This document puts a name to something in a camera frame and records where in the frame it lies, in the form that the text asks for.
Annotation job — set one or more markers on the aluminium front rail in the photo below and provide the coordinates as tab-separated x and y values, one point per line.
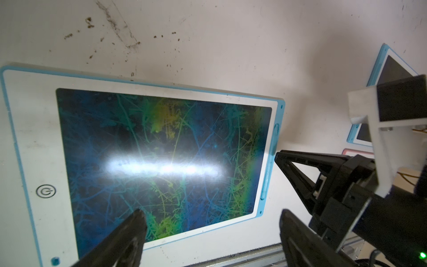
273	255

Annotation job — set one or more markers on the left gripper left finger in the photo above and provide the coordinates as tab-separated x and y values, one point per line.
122	248

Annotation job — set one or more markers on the pink writing tablet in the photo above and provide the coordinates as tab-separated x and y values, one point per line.
351	152

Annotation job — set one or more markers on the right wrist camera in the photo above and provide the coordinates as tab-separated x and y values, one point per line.
396	113

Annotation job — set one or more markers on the blue writing tablet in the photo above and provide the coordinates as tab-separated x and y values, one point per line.
389	66
92	150

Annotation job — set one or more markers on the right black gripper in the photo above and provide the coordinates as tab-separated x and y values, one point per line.
340	195

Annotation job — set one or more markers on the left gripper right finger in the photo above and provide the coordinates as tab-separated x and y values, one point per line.
303	248

